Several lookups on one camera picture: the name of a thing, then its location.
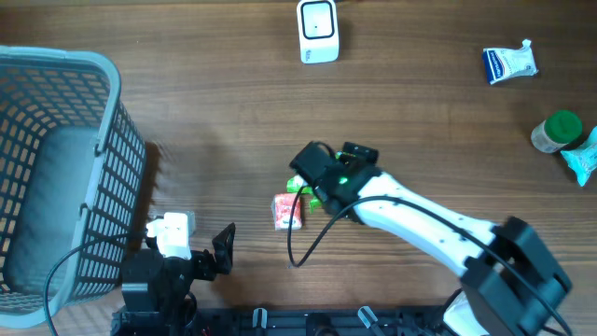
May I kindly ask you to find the green lid jar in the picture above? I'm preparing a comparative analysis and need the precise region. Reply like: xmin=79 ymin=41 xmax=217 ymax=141
xmin=531 ymin=110 xmax=583 ymax=154

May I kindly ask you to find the white barcode scanner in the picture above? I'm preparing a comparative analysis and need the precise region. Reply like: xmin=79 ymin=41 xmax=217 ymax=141
xmin=296 ymin=0 xmax=340 ymax=64

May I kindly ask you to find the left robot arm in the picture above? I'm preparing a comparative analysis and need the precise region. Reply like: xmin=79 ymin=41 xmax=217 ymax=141
xmin=110 ymin=223 xmax=236 ymax=336

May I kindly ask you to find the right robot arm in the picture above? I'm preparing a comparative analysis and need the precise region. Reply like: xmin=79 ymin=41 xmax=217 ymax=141
xmin=289 ymin=141 xmax=573 ymax=336

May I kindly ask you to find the red white tissue pack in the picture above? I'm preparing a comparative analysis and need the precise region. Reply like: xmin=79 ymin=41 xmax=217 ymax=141
xmin=271 ymin=193 xmax=302 ymax=231

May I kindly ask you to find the grey plastic mesh basket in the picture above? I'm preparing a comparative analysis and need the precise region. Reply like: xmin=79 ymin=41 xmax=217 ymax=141
xmin=1 ymin=46 xmax=146 ymax=329

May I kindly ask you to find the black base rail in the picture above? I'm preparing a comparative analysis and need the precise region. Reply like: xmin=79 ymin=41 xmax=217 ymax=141
xmin=110 ymin=306 xmax=451 ymax=336

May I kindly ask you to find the teal wet wipes pack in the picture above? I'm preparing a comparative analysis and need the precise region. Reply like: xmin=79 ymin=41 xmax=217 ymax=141
xmin=561 ymin=128 xmax=597 ymax=187

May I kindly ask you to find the green Haribo candy bag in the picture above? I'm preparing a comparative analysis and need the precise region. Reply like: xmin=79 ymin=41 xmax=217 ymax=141
xmin=286 ymin=175 xmax=322 ymax=213

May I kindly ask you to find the white blue pouch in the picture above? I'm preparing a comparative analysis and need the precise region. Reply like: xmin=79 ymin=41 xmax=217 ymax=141
xmin=482 ymin=39 xmax=538 ymax=85

